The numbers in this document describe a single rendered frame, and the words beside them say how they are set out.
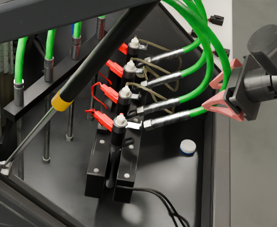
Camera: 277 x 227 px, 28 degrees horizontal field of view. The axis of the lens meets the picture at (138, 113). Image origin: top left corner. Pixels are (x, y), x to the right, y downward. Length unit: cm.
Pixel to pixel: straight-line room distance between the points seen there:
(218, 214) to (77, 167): 37
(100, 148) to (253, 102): 38
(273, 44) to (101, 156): 49
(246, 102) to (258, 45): 12
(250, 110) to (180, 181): 45
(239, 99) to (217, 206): 32
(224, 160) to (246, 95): 34
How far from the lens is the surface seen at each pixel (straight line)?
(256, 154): 264
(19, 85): 108
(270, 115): 283
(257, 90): 96
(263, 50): 87
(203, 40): 105
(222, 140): 132
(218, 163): 128
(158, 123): 108
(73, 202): 130
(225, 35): 156
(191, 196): 135
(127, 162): 119
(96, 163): 118
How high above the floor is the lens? 191
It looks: 46 degrees down
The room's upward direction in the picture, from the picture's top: 11 degrees clockwise
